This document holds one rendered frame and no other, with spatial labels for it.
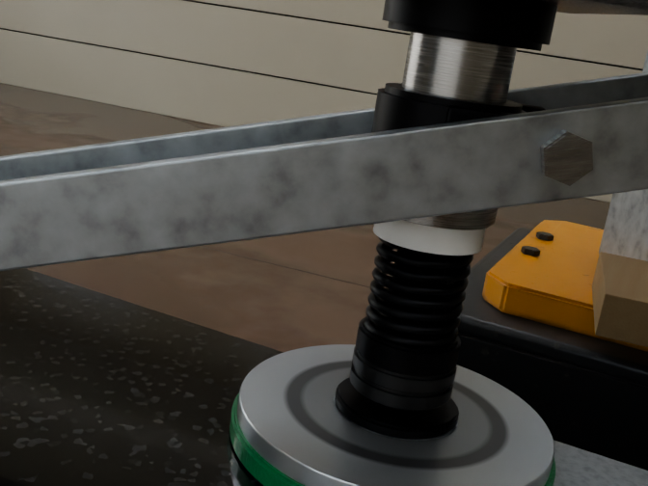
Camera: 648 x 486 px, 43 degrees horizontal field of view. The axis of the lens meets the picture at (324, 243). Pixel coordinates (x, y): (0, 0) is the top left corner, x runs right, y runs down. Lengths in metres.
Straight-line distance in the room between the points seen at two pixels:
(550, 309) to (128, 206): 0.71
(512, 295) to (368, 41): 5.76
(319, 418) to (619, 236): 0.82
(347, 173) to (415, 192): 0.04
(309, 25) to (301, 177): 6.48
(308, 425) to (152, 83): 7.07
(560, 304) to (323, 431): 0.60
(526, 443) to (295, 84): 6.48
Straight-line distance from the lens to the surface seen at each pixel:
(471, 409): 0.60
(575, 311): 1.08
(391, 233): 0.51
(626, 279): 1.04
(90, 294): 0.79
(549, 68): 6.55
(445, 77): 0.49
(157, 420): 0.58
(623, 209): 1.29
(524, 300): 1.09
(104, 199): 0.47
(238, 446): 0.54
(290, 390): 0.58
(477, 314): 1.08
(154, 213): 0.47
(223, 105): 7.24
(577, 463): 0.63
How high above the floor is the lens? 1.08
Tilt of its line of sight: 16 degrees down
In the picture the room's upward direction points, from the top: 8 degrees clockwise
